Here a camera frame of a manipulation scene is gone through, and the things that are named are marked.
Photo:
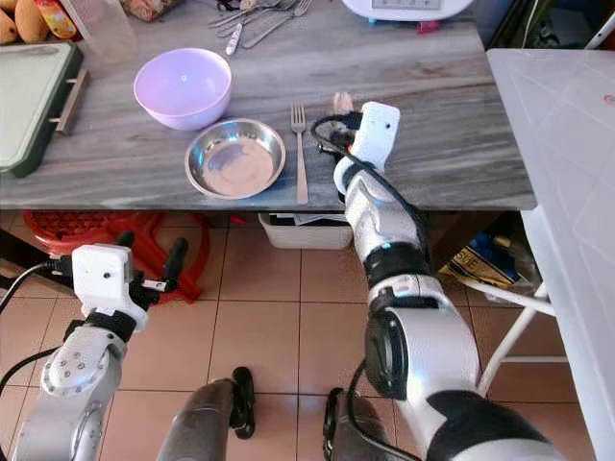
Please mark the white folding table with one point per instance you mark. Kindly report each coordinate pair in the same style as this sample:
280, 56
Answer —
562, 173

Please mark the red plastic stool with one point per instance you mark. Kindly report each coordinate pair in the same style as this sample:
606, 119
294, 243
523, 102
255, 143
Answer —
72, 230

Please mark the robot right leg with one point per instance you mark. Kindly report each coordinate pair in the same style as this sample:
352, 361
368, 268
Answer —
356, 432

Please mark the white plastic bin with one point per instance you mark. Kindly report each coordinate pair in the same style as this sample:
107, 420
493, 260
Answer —
303, 233

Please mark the long steel fork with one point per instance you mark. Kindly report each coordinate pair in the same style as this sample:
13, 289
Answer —
277, 26

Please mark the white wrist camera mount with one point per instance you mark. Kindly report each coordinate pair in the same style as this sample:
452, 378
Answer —
375, 130
101, 279

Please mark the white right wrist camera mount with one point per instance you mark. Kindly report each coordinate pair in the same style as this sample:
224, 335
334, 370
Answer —
375, 130

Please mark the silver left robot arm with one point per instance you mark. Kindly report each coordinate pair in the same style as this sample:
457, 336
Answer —
72, 389

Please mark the yellow mango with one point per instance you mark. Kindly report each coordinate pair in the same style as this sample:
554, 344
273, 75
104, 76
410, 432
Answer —
31, 19
7, 27

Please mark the round steel dish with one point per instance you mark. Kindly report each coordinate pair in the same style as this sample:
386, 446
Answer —
235, 161

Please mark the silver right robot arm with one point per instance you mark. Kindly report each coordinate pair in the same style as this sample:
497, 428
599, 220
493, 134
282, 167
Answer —
432, 336

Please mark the white kitchen appliance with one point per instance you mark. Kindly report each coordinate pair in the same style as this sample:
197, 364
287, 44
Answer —
408, 8

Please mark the long steel spoon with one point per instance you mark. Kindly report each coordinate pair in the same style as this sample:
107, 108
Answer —
243, 13

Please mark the dark wooden bench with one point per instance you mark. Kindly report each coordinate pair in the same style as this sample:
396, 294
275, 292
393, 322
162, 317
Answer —
19, 259

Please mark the robot left leg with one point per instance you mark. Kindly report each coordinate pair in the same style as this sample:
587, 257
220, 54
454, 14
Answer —
202, 423

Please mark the clear plastic container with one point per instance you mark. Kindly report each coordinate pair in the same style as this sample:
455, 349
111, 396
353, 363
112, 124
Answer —
104, 29

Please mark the red yellow snack packet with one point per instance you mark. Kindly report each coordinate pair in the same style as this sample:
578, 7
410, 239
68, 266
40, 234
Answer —
55, 17

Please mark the lilac plastic bowl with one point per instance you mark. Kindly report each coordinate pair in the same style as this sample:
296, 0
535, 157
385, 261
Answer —
183, 91

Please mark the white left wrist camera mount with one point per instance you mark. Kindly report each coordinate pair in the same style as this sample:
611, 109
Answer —
101, 279

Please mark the blue yellow box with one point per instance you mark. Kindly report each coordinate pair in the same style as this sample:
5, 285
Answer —
480, 261

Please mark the robot leg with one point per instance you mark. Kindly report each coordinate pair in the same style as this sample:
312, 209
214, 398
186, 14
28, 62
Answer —
202, 423
356, 432

